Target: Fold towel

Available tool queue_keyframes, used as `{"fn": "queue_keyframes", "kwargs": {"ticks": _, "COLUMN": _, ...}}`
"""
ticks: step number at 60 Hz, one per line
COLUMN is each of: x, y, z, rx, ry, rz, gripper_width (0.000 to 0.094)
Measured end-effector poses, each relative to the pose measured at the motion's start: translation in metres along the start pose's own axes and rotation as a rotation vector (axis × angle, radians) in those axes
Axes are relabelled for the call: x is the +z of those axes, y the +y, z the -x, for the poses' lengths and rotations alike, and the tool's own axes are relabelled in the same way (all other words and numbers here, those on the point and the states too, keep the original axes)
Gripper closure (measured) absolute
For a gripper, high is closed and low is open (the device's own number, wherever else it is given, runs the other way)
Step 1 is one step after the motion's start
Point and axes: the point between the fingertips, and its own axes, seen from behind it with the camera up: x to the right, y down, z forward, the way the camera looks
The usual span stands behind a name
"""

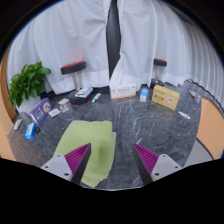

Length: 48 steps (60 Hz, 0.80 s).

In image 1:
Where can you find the purple cardboard box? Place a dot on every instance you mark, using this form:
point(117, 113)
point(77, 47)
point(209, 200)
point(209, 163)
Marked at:
point(41, 111)

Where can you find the small white card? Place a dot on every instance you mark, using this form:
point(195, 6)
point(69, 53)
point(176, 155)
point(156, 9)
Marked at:
point(63, 101)

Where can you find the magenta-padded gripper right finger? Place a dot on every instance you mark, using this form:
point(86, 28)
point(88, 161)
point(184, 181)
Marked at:
point(146, 158)

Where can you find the white curtain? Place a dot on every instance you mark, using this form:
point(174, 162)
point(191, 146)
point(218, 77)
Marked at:
point(173, 43)
point(66, 33)

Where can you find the green potted plant white pot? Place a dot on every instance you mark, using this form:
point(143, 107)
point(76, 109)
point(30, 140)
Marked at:
point(28, 81)

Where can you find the small black object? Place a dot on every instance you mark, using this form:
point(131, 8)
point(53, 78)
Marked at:
point(37, 130)

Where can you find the white flat packet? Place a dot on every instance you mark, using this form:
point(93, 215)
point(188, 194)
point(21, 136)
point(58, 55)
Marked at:
point(18, 124)

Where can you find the white box with orange print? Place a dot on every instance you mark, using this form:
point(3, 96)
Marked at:
point(123, 91)

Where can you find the small printed packet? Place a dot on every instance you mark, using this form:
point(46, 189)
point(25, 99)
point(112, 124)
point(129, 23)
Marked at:
point(64, 107)

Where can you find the small white tube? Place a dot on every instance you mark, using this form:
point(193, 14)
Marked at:
point(96, 97)

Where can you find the yellow cardboard box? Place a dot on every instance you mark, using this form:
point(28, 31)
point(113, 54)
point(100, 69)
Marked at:
point(165, 97)

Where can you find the green towel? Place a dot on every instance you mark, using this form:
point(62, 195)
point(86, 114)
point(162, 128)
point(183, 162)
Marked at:
point(93, 138)

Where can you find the small purple item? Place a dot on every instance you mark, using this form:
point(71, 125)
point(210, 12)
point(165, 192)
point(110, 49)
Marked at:
point(197, 98)

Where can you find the white sachet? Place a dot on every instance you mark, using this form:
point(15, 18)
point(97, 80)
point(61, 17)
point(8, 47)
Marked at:
point(184, 115)

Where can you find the small white and blue box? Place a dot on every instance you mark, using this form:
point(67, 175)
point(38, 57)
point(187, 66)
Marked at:
point(144, 95)

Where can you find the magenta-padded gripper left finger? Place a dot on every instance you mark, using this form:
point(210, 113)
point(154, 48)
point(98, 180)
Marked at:
point(78, 156)

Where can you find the white flat card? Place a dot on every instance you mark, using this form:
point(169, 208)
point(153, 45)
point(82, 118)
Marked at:
point(54, 112)

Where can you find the white book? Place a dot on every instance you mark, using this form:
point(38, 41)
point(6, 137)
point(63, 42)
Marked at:
point(84, 92)

